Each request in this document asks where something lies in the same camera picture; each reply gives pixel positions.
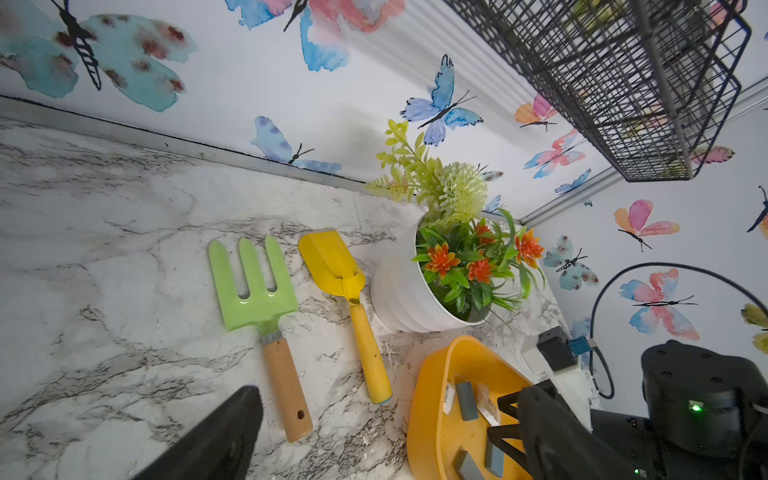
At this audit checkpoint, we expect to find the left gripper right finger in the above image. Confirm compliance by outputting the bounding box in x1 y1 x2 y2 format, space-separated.
517 387 642 479

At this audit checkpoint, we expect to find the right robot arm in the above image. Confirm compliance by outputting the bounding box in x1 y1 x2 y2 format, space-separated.
487 340 767 479

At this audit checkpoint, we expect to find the white eraser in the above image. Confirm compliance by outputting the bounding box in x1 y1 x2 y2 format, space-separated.
475 383 501 427
442 383 456 415

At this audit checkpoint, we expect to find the green garden fork wooden handle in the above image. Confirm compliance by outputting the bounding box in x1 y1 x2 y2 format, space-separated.
208 235 313 443

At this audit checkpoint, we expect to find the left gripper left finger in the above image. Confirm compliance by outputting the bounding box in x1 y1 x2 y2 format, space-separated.
136 385 264 479

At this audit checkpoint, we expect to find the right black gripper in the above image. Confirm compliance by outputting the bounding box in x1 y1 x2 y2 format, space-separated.
487 326 597 474

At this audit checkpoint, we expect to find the black wire wall basket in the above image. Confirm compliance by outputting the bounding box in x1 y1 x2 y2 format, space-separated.
451 1 751 182

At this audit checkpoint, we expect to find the yellow toy shovel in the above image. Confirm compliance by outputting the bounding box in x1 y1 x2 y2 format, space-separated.
298 230 393 404

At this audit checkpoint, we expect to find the blue-grey eraser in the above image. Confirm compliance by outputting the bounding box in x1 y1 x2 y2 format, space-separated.
452 450 484 480
455 381 479 422
484 440 505 479

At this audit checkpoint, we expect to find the yellow plastic storage box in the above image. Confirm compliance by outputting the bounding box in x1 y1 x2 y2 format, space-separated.
406 335 531 479

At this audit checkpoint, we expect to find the white pot artificial plant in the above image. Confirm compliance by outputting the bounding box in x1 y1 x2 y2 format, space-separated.
366 120 546 333

